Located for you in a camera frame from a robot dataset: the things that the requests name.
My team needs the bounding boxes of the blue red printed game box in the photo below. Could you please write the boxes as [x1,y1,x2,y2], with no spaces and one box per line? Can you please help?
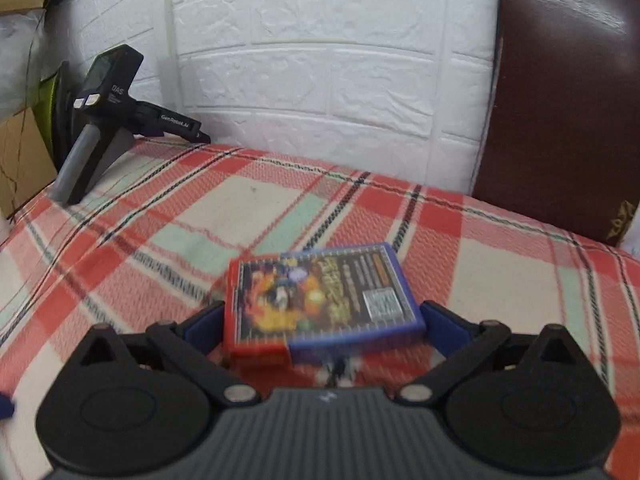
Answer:
[226,242,428,367]

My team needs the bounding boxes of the green yellow bag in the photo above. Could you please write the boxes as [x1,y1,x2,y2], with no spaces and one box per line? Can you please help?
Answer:
[36,71,68,158]

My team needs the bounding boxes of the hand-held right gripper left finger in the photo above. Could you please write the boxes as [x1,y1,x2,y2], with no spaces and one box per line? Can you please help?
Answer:
[74,301,261,407]

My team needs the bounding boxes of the white plastic bag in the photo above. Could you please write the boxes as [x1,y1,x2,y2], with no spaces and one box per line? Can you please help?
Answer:
[0,6,49,122]

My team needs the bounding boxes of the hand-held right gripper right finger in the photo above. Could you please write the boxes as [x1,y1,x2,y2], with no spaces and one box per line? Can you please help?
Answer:
[399,300,582,407]

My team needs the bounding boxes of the brown cardboard box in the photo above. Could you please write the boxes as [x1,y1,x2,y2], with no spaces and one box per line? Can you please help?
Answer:
[0,102,59,222]

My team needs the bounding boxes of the brown leather headboard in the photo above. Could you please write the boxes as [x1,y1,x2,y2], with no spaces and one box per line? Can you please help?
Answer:
[471,0,640,250]

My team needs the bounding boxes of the red plaid blanket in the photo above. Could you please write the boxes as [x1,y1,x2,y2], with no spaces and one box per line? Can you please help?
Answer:
[0,139,640,480]

